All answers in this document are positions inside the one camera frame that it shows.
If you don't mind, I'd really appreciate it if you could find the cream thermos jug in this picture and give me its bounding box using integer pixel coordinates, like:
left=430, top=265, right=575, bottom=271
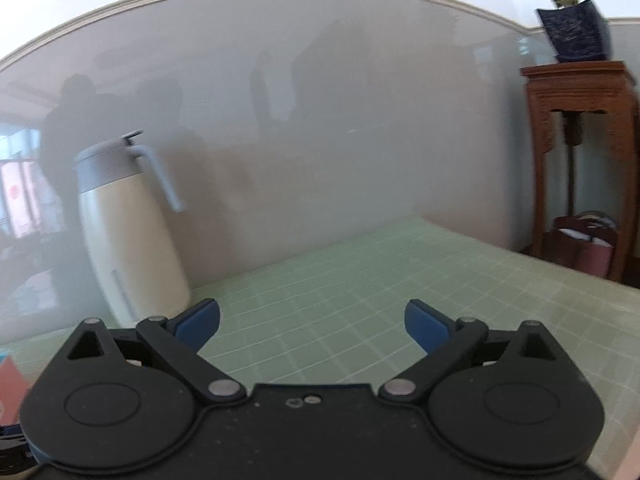
left=75, top=130, right=191, bottom=327

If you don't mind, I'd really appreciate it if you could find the green checked tablecloth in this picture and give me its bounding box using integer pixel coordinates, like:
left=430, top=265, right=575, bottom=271
left=0, top=214, right=640, bottom=480

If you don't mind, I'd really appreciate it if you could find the colourful red-lined cardboard box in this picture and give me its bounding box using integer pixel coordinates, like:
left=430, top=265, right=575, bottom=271
left=0, top=354, right=32, bottom=426

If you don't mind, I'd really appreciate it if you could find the dark red bag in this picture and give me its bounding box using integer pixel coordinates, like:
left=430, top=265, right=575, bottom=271
left=544, top=210, right=618, bottom=278

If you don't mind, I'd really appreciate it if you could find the carved wooden plant stand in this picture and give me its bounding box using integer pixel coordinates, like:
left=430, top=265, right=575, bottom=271
left=521, top=61, right=639, bottom=282

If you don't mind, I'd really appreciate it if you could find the dark blue plant pot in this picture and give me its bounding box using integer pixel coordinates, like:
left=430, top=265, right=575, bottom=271
left=537, top=0, right=613, bottom=63

